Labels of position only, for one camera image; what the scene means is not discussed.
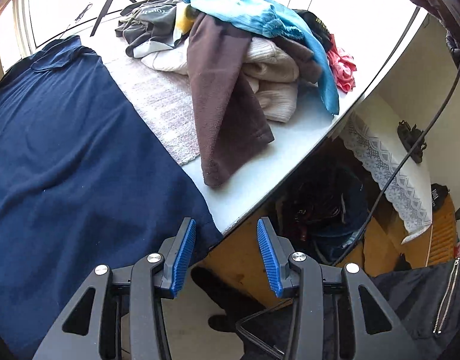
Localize dark blue bag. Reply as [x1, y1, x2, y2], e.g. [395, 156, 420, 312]
[280, 165, 369, 263]

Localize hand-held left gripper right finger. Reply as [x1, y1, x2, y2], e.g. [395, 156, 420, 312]
[256, 217, 420, 360]

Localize black figurine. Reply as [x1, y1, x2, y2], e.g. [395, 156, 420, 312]
[397, 120, 428, 163]

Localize pink plaid blanket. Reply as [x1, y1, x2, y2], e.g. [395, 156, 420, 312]
[102, 50, 201, 166]

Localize pink garment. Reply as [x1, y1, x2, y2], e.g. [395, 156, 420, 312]
[326, 34, 357, 94]

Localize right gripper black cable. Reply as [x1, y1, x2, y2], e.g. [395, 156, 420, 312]
[329, 0, 460, 268]

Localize navy blue shirt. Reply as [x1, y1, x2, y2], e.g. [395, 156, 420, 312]
[0, 35, 224, 349]

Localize black tripod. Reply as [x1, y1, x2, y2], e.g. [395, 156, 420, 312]
[90, 0, 138, 37]

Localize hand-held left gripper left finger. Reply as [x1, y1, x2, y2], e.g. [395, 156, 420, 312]
[32, 217, 197, 360]

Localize cream knit sweater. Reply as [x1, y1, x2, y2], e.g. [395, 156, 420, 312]
[142, 35, 300, 122]

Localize brown fleece garment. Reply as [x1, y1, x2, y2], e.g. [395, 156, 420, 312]
[187, 12, 322, 188]

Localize white lace cloth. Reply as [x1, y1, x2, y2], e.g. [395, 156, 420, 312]
[340, 110, 433, 244]

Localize black ring light cable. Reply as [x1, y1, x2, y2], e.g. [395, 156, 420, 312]
[59, 3, 93, 40]

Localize person's black shoe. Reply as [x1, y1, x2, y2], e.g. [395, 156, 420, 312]
[207, 313, 242, 332]

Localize black garment yellow trim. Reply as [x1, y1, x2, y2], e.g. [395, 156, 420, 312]
[294, 8, 334, 51]

